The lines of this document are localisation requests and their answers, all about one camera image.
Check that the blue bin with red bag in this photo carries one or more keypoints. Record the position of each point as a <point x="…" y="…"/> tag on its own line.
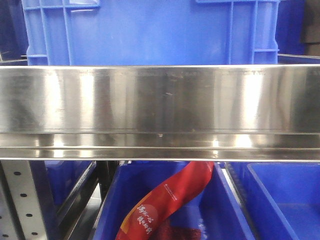
<point x="213" y="215"/>

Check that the blue bin lower left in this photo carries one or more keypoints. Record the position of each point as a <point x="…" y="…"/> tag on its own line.
<point x="63" y="175"/>

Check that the blue bin lower right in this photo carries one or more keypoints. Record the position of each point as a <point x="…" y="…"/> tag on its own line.
<point x="281" y="199"/>

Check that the red snack bag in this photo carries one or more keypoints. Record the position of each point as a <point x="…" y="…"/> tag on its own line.
<point x="149" y="213"/>

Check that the large blue crate upper shelf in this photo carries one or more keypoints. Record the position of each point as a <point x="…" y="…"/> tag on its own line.
<point x="151" y="32"/>

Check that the perforated steel rack upright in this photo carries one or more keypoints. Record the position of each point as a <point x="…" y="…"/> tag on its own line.
<point x="27" y="210"/>

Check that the stainless steel shelf rail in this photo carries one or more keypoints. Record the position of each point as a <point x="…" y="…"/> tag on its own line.
<point x="235" y="113"/>

